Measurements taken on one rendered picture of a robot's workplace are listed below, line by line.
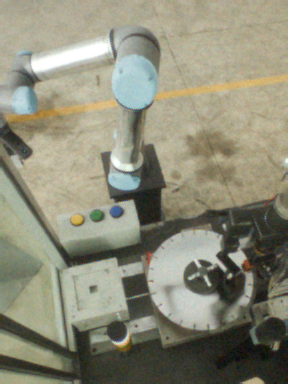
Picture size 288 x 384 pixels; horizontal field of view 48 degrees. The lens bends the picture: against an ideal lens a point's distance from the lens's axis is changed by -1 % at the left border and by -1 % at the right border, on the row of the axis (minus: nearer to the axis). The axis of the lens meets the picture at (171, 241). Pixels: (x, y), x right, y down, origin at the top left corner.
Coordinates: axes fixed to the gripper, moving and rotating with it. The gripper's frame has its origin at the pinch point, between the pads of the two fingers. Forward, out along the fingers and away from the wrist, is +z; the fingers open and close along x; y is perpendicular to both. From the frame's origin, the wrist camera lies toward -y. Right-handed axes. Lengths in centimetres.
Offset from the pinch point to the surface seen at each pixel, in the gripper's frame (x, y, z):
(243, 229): -8, -84, -32
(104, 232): 2.7, -42.8, 1.5
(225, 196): -97, -51, 91
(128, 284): 9, -58, 16
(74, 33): -166, 158, 91
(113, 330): 28, -73, -25
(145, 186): -29.2, -35.4, 16.3
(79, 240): 9.7, -37.0, 3.4
